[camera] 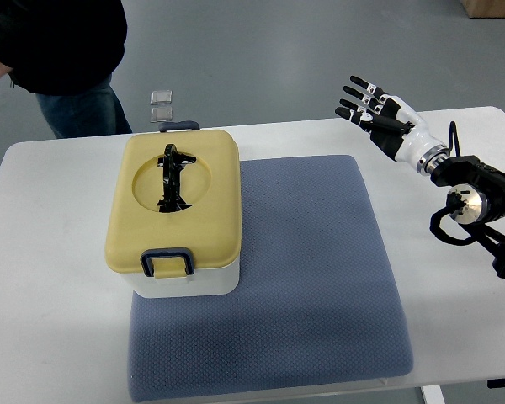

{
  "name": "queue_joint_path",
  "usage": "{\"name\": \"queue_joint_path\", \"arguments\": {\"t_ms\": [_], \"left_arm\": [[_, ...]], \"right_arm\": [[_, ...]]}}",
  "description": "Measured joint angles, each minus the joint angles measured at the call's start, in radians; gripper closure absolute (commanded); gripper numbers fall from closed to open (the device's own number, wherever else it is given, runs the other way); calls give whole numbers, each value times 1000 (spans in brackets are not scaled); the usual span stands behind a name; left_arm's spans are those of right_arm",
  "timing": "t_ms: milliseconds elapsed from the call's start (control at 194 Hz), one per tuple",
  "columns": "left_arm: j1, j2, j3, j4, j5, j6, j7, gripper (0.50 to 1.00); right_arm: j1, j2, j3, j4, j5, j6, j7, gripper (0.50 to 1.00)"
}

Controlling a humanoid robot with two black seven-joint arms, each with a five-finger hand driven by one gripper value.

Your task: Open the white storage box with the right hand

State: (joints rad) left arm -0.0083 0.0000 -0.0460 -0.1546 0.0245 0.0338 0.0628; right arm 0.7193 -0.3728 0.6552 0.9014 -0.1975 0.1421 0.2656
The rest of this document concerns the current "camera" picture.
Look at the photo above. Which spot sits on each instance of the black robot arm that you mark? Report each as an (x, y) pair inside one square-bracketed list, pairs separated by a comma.
[(474, 210)]

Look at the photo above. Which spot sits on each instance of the white table leg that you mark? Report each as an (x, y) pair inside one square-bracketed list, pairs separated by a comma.
[(432, 394)]

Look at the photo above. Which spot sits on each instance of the blue grey fabric cushion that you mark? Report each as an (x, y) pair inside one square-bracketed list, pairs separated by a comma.
[(316, 302)]

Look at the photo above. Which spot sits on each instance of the person in dark clothes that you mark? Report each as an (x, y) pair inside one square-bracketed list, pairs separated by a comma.
[(64, 53)]

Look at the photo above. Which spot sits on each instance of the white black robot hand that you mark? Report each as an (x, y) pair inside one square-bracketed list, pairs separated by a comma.
[(393, 126)]

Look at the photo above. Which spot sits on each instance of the brown cardboard box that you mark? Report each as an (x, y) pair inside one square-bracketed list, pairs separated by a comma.
[(492, 9)]

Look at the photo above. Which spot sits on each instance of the black bracket under table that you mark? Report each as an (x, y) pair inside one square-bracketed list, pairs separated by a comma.
[(496, 383)]

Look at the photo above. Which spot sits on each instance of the white storage box base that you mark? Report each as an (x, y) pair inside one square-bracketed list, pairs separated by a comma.
[(204, 281)]

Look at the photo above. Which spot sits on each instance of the yellow storage box lid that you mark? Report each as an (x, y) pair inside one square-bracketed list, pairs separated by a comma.
[(177, 205)]

